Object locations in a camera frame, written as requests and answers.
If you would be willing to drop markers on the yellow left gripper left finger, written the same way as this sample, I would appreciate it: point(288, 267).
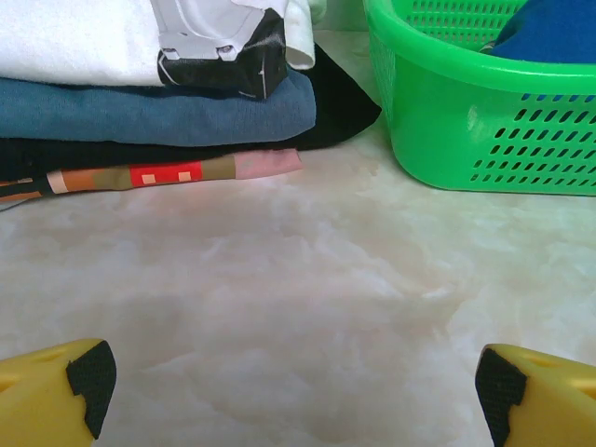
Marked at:
point(37, 396)

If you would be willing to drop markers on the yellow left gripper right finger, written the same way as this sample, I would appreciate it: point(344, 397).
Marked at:
point(554, 405)

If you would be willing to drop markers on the blue t-shirt with print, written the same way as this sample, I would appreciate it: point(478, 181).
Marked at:
point(549, 32)

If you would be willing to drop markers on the colourful pixel pattern t-shirt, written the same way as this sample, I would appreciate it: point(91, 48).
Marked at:
point(163, 177)

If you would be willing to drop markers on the grey-blue t-shirt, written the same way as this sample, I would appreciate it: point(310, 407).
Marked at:
point(139, 116)

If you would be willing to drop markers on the green plastic basket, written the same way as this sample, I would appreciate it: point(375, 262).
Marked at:
point(433, 116)

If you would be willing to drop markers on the white printed t-shirt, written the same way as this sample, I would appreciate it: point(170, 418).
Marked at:
point(70, 42)

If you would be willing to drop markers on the black t-shirt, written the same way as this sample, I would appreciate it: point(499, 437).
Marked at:
point(335, 116)

